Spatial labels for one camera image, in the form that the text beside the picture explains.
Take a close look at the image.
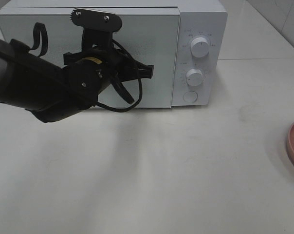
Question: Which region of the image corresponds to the upper white power knob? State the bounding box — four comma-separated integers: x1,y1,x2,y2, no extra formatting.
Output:
190,35,210,58

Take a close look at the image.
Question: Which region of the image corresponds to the white timer knob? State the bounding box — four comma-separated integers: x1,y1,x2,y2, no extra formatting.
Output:
186,69,204,87

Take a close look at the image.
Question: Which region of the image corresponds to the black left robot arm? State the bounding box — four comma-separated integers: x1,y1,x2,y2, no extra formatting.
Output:
0,39,154,123

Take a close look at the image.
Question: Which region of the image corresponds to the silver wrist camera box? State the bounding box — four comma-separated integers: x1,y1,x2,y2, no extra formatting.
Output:
70,8,123,32

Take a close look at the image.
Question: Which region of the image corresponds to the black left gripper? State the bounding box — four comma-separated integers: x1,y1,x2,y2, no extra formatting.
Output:
63,29,154,104

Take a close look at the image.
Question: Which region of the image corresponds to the round white door button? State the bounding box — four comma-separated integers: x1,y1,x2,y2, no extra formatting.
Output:
183,91,198,103

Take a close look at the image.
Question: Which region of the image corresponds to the white microwave oven body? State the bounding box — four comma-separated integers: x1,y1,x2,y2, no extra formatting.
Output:
0,0,228,108

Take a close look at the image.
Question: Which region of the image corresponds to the white microwave door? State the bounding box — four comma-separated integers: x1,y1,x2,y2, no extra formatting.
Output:
0,7,180,108

